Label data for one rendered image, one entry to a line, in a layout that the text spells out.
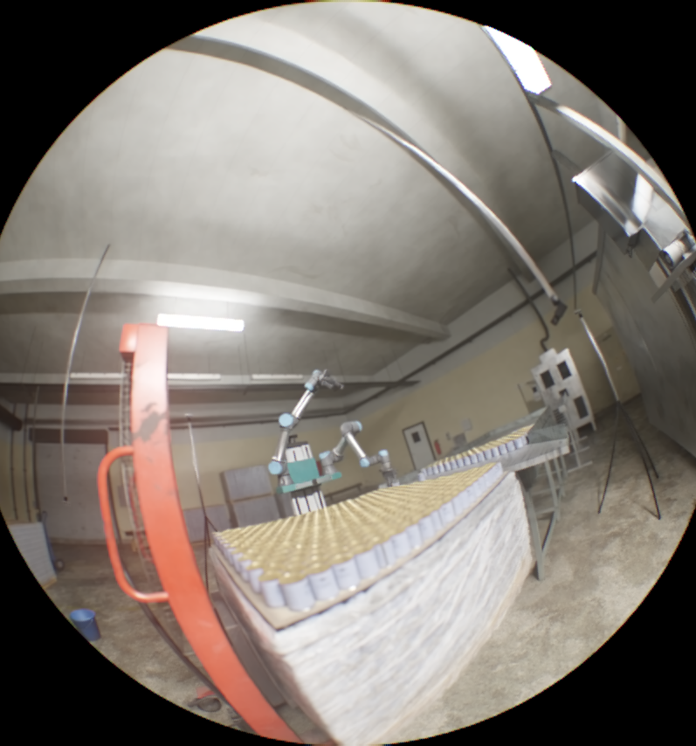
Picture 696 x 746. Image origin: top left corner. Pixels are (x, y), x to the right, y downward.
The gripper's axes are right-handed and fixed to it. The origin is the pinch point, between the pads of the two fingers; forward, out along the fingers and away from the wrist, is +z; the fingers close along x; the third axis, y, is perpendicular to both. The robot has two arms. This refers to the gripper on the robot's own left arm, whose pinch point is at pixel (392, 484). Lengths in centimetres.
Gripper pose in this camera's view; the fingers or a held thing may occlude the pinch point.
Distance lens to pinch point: 228.6
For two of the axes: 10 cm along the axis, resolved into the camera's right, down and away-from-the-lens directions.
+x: -5.8, 4.4, 6.9
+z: 2.7, 9.0, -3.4
